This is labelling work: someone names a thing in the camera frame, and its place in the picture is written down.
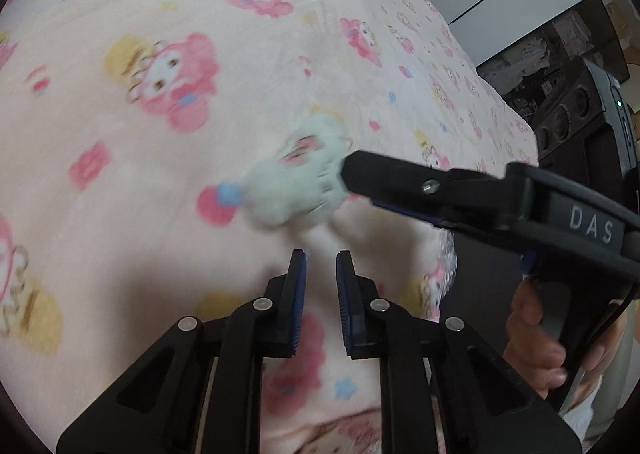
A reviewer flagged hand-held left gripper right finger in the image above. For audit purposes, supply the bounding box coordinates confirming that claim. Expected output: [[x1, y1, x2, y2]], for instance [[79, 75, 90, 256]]
[[335, 250, 583, 454]]

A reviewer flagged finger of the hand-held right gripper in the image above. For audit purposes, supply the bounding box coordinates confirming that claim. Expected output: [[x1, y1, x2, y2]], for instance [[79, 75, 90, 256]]
[[371, 199, 453, 231], [339, 149, 508, 235]]

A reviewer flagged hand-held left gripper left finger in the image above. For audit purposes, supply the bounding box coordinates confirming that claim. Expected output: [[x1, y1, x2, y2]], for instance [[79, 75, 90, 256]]
[[56, 249, 307, 454]]

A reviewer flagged white plush toy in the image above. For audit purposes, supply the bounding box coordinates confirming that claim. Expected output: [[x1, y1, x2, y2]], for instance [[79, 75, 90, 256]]
[[240, 113, 351, 227]]

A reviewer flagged person's right forearm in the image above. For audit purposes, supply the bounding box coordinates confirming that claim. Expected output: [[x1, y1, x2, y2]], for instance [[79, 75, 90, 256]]
[[557, 314, 633, 440]]

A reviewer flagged person's right hand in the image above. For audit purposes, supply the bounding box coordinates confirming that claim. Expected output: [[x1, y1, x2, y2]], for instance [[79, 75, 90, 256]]
[[505, 277, 569, 400]]

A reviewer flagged dark cluttered shelf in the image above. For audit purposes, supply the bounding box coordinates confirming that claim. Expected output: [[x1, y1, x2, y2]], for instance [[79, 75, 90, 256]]
[[477, 9, 628, 122]]

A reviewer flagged pink printed blanket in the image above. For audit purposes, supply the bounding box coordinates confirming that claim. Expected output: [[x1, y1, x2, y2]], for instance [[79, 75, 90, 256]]
[[0, 0, 541, 454]]

